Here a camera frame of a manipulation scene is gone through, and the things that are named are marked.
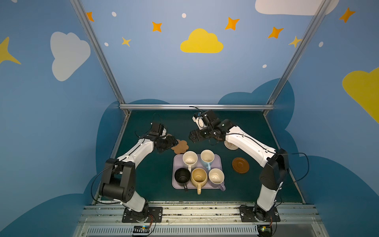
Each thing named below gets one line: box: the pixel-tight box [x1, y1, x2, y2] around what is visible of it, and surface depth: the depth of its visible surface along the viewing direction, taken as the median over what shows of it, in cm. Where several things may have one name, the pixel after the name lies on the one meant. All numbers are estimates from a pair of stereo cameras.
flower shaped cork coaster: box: [170, 139, 190, 155], surface depth 103 cm
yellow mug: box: [190, 167, 209, 196], surface depth 81 cm
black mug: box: [174, 167, 191, 192], surface depth 82 cm
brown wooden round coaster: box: [231, 157, 250, 174], surface depth 94 cm
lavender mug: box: [208, 167, 227, 192], surface depth 84 cm
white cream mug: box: [182, 150, 198, 173], surface depth 90 cm
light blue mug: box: [200, 149, 215, 171], surface depth 88 cm
